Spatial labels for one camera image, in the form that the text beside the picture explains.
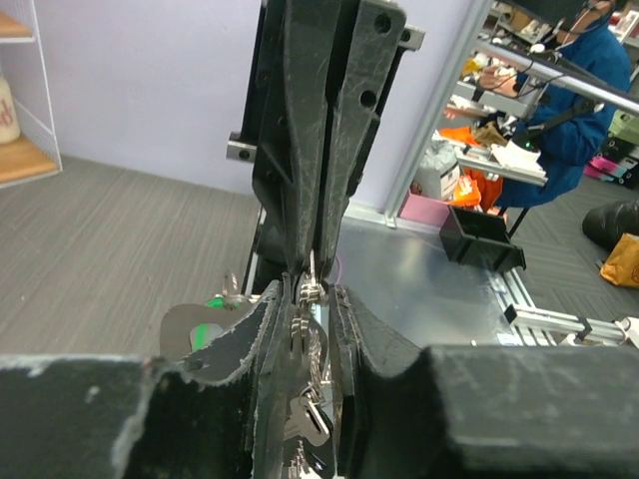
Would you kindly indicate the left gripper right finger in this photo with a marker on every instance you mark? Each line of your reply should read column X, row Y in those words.
column 459, row 411

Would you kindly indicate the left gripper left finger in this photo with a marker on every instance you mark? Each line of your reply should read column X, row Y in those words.
column 217, row 413

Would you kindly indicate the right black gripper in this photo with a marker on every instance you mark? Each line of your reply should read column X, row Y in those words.
column 285, row 114

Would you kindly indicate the pink bin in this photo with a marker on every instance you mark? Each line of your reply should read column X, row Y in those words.
column 423, row 210

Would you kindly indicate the black box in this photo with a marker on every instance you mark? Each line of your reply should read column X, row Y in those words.
column 479, row 240

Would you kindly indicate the black garbage bag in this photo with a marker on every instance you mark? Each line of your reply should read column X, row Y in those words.
column 606, row 225

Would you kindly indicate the white printed cup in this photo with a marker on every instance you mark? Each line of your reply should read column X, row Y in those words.
column 9, row 123

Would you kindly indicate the white wire shelf rack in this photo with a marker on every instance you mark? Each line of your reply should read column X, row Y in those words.
column 36, row 154

